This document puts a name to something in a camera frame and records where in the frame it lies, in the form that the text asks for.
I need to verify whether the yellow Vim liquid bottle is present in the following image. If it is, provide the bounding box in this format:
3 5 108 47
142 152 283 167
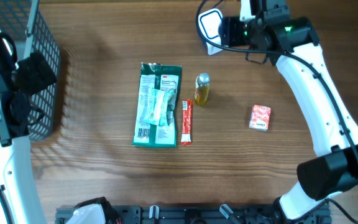
195 73 210 106

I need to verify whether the red white tissue pack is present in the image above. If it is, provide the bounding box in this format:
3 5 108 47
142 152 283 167
249 105 271 131

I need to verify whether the red sachet stick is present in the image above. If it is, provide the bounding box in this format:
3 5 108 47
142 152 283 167
181 99 193 146

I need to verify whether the green 3M gloves packet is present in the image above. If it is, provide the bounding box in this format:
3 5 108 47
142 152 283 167
132 63 182 148

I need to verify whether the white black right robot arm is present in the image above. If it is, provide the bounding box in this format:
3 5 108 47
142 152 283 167
218 1 358 223

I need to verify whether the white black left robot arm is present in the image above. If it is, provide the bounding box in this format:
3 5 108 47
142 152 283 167
0 29 57 223

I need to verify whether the white barcode scanner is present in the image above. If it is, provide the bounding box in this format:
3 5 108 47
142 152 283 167
198 8 223 45

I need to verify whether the dark grey plastic basket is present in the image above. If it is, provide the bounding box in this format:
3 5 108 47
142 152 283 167
0 1 61 146

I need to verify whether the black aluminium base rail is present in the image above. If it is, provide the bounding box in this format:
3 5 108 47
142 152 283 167
54 203 279 224

